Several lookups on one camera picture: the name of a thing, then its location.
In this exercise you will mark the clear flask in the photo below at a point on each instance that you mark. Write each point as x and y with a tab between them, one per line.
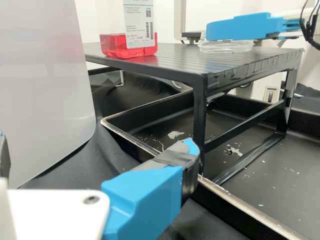
42	87

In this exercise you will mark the black platform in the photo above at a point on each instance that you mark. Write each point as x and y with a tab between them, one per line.
180	60

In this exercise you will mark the red liquid bottle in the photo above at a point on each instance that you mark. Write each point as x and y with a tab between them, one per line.
117	46

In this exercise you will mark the petri dish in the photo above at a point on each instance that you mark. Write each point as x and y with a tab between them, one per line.
225	48

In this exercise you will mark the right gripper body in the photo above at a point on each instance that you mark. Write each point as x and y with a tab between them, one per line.
307	14

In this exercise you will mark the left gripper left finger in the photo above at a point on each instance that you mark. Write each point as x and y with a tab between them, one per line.
4	155

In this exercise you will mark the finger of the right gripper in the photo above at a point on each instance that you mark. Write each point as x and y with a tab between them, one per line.
240	27

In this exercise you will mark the black tray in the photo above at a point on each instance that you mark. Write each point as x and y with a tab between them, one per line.
270	180

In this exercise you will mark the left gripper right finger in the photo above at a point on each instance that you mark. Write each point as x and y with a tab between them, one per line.
142	200

